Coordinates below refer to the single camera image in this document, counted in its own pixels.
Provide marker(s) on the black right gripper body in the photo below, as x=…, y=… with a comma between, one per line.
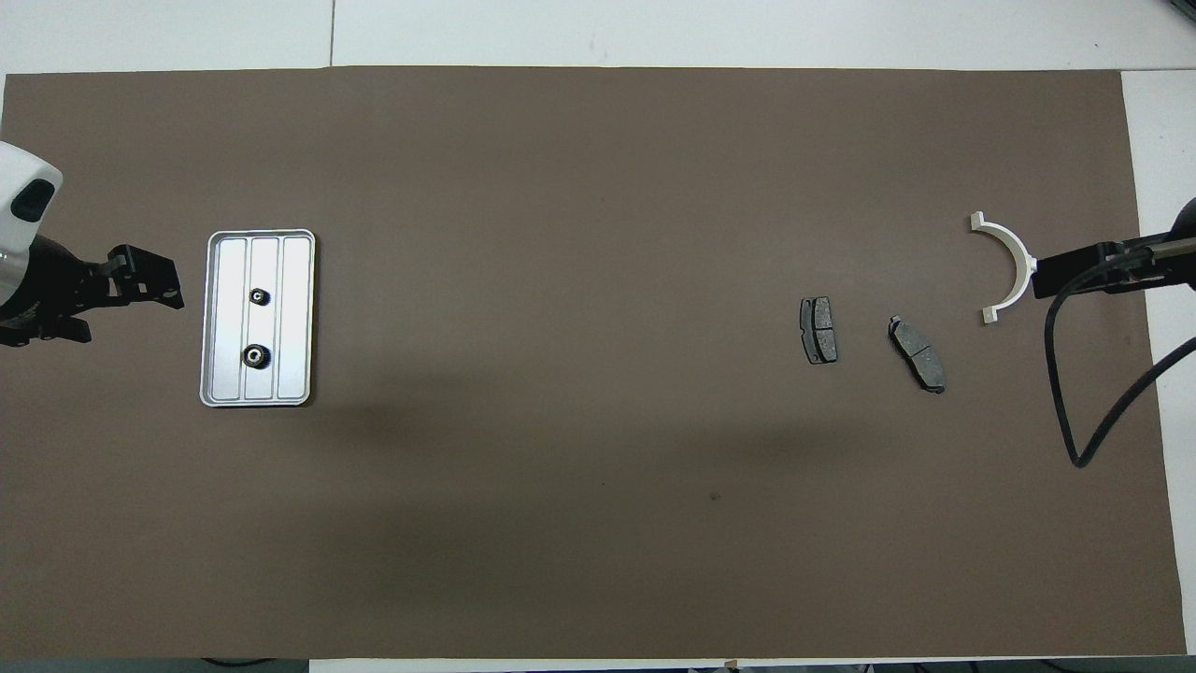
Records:
x=1177, y=262

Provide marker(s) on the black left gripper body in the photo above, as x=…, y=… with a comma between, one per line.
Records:
x=65, y=285

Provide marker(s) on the small black bearing gear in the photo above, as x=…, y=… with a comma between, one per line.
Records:
x=260, y=296

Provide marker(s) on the large black bearing gear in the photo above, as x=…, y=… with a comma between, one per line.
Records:
x=255, y=355

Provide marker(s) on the silver metal tray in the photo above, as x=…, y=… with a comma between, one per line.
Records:
x=224, y=318

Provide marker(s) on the curved grey brake pad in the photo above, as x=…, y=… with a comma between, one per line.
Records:
x=918, y=355

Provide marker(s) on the rectangular grey brake pad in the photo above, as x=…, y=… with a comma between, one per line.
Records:
x=819, y=329

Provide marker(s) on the brown table mat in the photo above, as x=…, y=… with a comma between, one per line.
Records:
x=598, y=523

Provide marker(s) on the white semicircular bracket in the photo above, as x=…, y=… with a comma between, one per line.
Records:
x=1017, y=257

